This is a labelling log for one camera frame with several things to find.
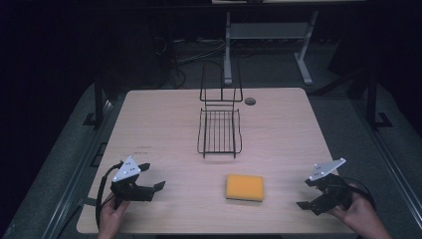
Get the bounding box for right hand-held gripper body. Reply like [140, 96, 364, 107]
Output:
[308, 157, 353, 217]

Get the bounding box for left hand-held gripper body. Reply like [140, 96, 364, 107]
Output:
[109, 155, 156, 209]

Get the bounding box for yellow sponge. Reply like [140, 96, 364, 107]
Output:
[225, 173, 266, 203]

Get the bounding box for black wire rack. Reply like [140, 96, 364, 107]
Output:
[196, 61, 244, 159]

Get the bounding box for person's right hand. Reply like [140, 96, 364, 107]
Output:
[327, 190, 378, 231]

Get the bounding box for person's left hand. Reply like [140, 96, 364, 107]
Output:
[97, 193, 131, 239]

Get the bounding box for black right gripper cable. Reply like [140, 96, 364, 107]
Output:
[342, 176, 377, 211]

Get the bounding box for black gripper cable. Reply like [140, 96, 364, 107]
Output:
[342, 176, 377, 211]
[95, 160, 124, 231]

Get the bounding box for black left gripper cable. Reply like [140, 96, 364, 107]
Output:
[95, 160, 124, 231]

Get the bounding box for grey table edge bracket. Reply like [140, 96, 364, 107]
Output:
[77, 196, 98, 207]

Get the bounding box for aluminium floor rail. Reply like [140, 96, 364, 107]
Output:
[41, 99, 115, 239]
[350, 99, 422, 231]

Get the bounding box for black metal post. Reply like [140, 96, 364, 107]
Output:
[83, 74, 106, 128]
[365, 69, 394, 130]

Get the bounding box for bundle of floor cables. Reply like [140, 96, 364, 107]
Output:
[153, 35, 227, 90]

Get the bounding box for grey metal desk frame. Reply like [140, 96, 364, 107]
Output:
[223, 9, 320, 87]

